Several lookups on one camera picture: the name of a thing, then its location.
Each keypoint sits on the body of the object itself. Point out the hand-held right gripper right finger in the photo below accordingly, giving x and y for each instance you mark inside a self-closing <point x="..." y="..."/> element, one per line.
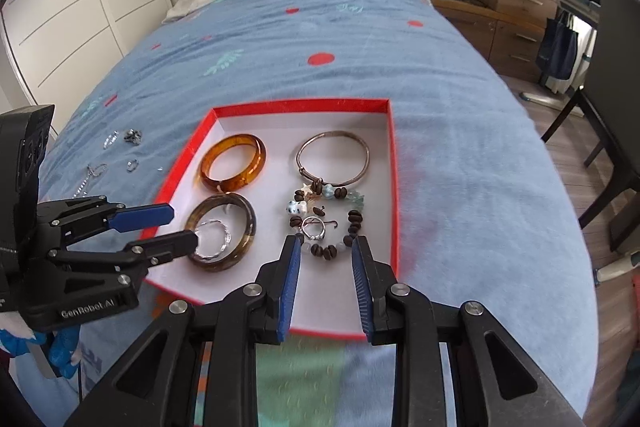
<point x="361" y="287"/>

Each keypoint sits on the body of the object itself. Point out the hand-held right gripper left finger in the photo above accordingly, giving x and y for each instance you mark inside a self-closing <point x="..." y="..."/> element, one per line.
<point x="291" y="287"/>

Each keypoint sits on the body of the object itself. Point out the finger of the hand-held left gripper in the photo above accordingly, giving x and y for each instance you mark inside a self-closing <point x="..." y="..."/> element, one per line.
<point x="170" y="244"/>
<point x="145" y="216"/>

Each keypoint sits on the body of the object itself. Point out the dark brown bangle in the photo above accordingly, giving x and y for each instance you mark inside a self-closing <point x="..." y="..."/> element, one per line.
<point x="251" y="227"/>

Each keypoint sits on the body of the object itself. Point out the amber bangle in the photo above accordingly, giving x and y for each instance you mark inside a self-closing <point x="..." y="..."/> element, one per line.
<point x="207" y="169"/>

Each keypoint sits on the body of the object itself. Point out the thin silver bangle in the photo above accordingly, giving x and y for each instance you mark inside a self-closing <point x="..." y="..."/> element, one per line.
<point x="298" y="152"/>

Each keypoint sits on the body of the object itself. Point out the red shallow box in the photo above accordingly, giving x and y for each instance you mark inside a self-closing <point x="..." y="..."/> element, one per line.
<point x="360" y="122"/>

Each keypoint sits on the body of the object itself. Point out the person's left hand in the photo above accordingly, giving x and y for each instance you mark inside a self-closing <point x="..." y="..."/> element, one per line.
<point x="62" y="349"/>

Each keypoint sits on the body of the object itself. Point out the silver charm cluster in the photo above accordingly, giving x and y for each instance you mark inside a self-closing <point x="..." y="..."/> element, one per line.
<point x="132" y="136"/>

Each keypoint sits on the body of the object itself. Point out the low wooden nightstand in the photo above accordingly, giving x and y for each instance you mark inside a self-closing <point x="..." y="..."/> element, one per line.
<point x="485" y="37"/>

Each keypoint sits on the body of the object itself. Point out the dark blue hanging bag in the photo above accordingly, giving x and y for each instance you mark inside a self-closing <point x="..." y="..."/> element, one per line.
<point x="557" y="52"/>

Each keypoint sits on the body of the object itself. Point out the dark chair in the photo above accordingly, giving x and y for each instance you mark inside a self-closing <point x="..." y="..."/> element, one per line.
<point x="620" y="82"/>

